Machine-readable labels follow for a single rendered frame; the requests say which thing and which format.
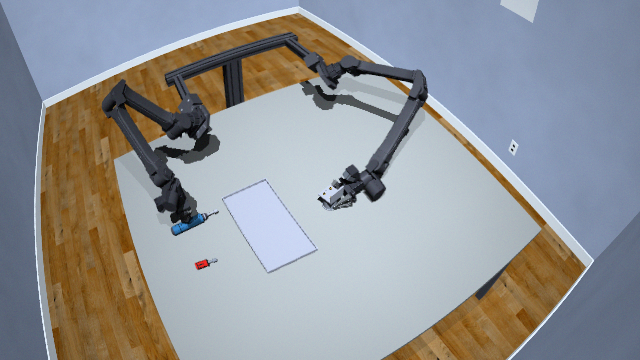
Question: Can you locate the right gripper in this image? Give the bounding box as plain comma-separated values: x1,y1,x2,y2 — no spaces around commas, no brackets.
176,191,192,222

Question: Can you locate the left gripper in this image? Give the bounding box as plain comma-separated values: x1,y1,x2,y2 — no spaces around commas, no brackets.
331,177,357,209

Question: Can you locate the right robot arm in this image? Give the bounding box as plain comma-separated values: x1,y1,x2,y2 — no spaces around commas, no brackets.
102,79,206,213

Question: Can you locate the red-handled nut driver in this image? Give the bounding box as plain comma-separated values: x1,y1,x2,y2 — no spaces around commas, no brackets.
195,258,217,270

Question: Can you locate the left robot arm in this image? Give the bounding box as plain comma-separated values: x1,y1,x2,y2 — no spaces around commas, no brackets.
321,55,428,200

